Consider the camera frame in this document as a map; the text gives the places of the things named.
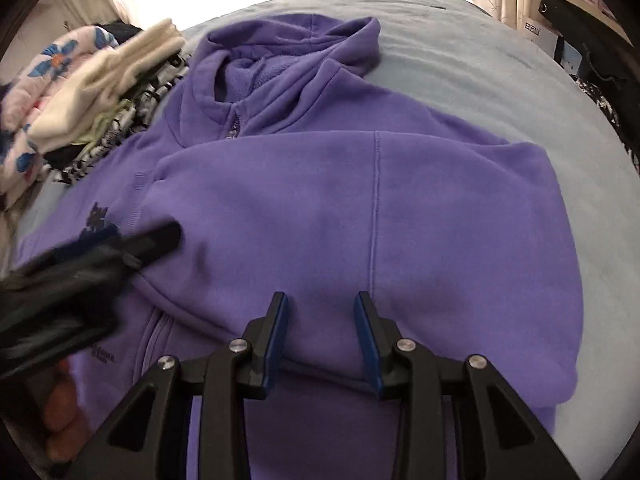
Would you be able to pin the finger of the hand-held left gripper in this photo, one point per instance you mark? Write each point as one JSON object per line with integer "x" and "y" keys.
{"x": 155, "y": 240}

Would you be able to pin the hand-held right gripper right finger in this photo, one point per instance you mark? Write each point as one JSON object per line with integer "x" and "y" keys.
{"x": 369, "y": 345}

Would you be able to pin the person's left hand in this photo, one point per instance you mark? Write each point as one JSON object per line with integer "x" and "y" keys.
{"x": 62, "y": 405}

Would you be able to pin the purple hoodie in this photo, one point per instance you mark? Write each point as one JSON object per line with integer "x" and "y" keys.
{"x": 325, "y": 200}

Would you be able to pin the black and white patterned cloth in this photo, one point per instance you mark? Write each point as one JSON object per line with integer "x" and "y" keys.
{"x": 600, "y": 95}

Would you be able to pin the cream fleece garment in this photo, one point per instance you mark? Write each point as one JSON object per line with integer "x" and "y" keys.
{"x": 100, "y": 90}

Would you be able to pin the white cardboard box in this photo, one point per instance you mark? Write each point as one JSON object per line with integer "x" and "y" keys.
{"x": 542, "y": 30}

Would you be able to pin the light green garment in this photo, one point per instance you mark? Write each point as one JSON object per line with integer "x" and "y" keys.
{"x": 102, "y": 127}

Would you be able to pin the floral quilt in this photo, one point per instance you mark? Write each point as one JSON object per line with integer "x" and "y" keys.
{"x": 50, "y": 65}

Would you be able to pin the long black bag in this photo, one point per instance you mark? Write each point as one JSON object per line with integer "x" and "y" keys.
{"x": 590, "y": 45}

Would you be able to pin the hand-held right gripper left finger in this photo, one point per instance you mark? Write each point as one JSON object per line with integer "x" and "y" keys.
{"x": 272, "y": 345}

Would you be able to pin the grey-blue bed blanket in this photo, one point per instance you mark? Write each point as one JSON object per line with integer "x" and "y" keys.
{"x": 475, "y": 90}

